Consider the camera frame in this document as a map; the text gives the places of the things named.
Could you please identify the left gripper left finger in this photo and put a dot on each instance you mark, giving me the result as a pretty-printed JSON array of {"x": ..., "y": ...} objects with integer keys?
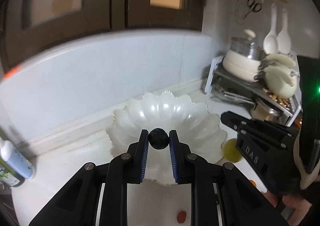
[{"x": 127, "y": 168}]

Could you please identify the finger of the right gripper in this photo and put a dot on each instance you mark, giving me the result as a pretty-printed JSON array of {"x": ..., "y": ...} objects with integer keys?
[{"x": 235, "y": 121}]

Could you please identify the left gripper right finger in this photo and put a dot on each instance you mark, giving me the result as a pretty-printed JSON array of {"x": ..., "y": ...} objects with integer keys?
[{"x": 190, "y": 168}]

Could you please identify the green round fruit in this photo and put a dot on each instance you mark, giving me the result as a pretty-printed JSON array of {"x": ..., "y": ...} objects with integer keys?
[{"x": 230, "y": 151}]

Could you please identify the person's right hand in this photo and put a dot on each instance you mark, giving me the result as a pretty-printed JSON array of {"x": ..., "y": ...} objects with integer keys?
[{"x": 300, "y": 205}]

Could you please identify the stainless steel pot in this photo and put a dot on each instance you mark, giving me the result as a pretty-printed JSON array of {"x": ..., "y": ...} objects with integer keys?
[{"x": 265, "y": 111}]

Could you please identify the steel pot lid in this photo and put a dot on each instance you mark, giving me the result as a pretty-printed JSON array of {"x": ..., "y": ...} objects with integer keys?
[{"x": 224, "y": 90}]

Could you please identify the white scalloped ceramic bowl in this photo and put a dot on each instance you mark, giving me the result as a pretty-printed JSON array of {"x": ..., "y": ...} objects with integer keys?
[{"x": 194, "y": 124}]

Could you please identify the white corner shelf rack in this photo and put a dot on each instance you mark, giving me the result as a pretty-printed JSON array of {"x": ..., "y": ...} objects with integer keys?
[{"x": 290, "y": 107}]

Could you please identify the cream pot with glass lid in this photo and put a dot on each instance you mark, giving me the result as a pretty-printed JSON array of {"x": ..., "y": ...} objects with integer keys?
[{"x": 244, "y": 57}]

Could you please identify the cream ceramic kettle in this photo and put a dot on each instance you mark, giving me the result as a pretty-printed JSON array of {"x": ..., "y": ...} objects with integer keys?
[{"x": 280, "y": 75}]

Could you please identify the white hanging ladle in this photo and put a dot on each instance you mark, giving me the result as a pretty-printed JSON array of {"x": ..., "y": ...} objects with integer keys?
[{"x": 270, "y": 43}]

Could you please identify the white hanging spatula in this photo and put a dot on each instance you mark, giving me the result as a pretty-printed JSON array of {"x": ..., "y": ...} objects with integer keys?
[{"x": 283, "y": 38}]

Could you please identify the black scissors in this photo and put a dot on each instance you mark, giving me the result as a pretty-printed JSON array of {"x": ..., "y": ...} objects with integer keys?
[{"x": 252, "y": 6}]

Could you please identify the green dish soap bottle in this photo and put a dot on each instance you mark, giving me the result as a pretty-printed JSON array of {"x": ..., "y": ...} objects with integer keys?
[{"x": 10, "y": 176}]

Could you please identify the white blue pump bottle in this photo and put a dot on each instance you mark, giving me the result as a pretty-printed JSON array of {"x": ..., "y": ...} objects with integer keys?
[{"x": 16, "y": 160}]

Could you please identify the dark wood window frame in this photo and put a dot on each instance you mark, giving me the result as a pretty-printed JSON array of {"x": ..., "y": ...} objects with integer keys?
[{"x": 28, "y": 27}]

